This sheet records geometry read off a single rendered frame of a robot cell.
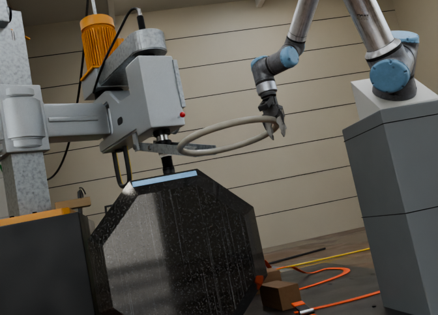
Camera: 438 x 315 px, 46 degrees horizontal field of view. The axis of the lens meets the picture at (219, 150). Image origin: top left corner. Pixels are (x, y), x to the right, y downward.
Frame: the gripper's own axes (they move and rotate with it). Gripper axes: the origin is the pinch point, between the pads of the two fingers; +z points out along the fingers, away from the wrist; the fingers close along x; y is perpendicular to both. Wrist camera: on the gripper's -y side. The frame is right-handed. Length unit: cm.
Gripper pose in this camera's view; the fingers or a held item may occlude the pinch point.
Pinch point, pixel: (277, 135)
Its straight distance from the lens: 228.6
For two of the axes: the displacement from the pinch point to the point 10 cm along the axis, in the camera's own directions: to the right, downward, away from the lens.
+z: 2.3, 9.5, -1.9
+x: -8.6, 2.9, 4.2
